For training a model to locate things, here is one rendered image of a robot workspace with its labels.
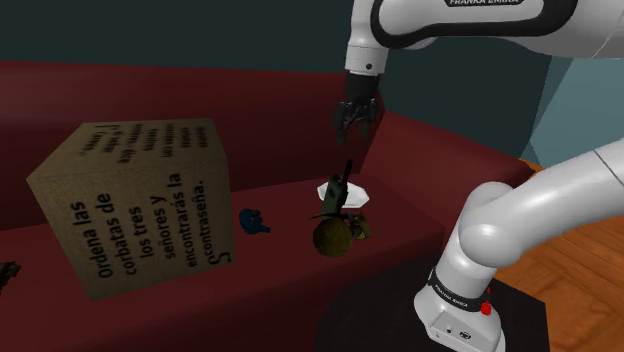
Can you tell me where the black robot stand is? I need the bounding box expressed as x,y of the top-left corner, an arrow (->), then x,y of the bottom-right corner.
311,253 -> 551,352

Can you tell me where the dark small object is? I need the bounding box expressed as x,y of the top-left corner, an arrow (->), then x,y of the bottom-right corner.
0,261 -> 23,295

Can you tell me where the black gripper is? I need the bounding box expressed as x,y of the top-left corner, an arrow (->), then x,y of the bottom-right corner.
334,71 -> 381,146

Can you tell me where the white plate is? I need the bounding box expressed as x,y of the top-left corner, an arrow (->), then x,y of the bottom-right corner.
316,180 -> 371,210

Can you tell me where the dark red sofa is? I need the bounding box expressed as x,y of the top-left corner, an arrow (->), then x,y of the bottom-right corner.
0,60 -> 534,352

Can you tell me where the olive round toy figure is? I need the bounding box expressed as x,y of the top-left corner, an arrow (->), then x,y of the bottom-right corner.
308,210 -> 374,260

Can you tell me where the brown printed cardboard box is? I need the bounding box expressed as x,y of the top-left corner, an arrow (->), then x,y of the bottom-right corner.
26,118 -> 237,302

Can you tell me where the small blue figure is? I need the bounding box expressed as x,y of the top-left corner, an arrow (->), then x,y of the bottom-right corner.
238,208 -> 272,236

